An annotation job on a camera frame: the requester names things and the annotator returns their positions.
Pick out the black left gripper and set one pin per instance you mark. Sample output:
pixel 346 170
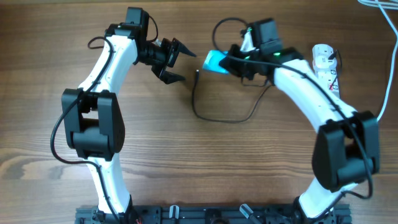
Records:
pixel 172 50

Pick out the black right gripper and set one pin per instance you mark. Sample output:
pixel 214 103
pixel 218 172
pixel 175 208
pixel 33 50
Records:
pixel 231 63

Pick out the Galaxy S25 smartphone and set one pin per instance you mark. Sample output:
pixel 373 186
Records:
pixel 212 62

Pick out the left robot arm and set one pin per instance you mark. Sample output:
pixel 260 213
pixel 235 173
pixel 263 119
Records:
pixel 91 115

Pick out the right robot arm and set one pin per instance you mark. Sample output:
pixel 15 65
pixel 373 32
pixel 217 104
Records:
pixel 346 152

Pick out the white USB charger plug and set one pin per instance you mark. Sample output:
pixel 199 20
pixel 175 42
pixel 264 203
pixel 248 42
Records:
pixel 322 63

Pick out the white power strip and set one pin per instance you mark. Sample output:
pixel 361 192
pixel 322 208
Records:
pixel 329 79

